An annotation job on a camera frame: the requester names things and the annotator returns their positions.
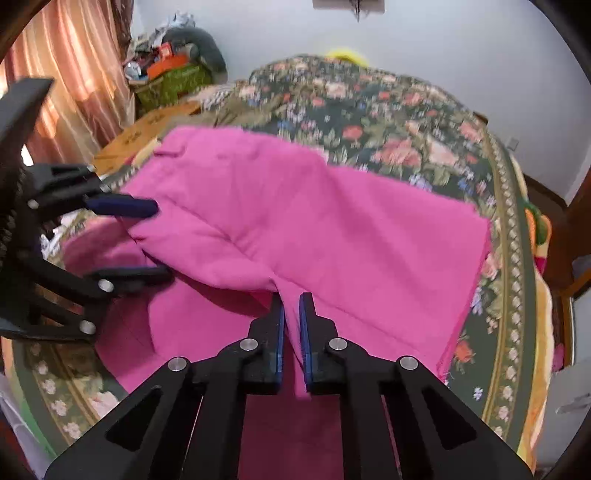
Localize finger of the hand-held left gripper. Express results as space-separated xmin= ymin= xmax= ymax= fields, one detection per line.
xmin=14 ymin=251 xmax=175 ymax=342
xmin=25 ymin=164 xmax=160 ymax=222

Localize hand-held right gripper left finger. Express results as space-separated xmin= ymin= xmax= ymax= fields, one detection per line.
xmin=45 ymin=292 xmax=288 ymax=480

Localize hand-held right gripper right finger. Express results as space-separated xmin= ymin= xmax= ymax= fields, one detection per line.
xmin=298 ymin=292 xmax=535 ymax=480

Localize pink pants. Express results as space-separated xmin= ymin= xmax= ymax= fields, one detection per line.
xmin=62 ymin=126 xmax=492 ymax=480

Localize cardboard box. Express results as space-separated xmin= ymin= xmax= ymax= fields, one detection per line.
xmin=92 ymin=100 xmax=204 ymax=177

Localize orange curtain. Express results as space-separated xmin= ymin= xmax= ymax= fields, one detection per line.
xmin=0 ymin=0 xmax=136 ymax=166

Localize grey bag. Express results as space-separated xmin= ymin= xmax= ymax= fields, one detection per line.
xmin=163 ymin=25 xmax=228 ymax=81

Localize floral bed blanket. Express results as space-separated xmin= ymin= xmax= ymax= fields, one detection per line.
xmin=9 ymin=54 xmax=541 ymax=462

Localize orange patterned blanket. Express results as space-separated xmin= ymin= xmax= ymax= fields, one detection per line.
xmin=517 ymin=203 xmax=555 ymax=472

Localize yellow pillow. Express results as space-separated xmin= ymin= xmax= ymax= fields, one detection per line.
xmin=326 ymin=45 xmax=370 ymax=66

